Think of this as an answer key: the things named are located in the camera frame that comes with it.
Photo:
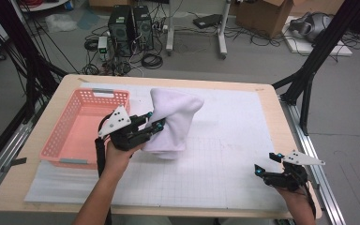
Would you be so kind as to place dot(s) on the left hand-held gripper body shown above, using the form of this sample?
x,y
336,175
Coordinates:
x,y
125,139

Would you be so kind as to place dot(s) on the white round table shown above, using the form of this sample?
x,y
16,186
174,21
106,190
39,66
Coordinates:
x,y
47,5

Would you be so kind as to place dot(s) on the black metal frame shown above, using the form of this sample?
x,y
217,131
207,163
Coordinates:
x,y
22,47
318,47

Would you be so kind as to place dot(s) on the person's right hand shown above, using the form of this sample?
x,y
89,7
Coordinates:
x,y
296,200

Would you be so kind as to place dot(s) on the white foam board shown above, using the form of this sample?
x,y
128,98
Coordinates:
x,y
303,48

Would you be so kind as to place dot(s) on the white box with green display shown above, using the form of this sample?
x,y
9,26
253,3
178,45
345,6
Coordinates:
x,y
102,43

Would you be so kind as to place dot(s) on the clear plastic bag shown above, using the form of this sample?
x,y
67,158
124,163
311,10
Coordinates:
x,y
61,22

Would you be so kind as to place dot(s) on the pink plastic basket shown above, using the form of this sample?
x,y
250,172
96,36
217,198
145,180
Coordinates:
x,y
81,140

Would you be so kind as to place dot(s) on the black flat device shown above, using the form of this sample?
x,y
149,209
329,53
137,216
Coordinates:
x,y
207,21

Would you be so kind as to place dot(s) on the person's left hand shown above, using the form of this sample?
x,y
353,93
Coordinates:
x,y
117,162

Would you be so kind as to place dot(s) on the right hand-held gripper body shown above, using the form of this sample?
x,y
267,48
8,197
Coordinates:
x,y
289,181

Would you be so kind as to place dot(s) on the aluminium rail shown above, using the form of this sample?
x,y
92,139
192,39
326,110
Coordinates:
x,y
3,162
306,134

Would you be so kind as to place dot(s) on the brown cardboard box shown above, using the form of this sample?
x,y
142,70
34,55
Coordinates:
x,y
262,17

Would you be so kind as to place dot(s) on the white grid mat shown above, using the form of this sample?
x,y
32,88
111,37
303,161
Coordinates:
x,y
231,125

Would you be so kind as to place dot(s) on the white metal stand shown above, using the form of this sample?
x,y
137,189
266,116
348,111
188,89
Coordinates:
x,y
169,31

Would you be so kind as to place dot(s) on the grey headset device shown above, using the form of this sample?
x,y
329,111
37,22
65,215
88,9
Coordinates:
x,y
312,26

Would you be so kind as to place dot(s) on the black computer tower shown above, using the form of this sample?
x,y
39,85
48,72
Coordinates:
x,y
120,28
143,28

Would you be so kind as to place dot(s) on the lilac printed cloth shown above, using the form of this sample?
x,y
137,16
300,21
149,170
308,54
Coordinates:
x,y
175,125

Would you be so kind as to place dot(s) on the grey metal bracket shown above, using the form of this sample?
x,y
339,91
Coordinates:
x,y
15,162
315,184

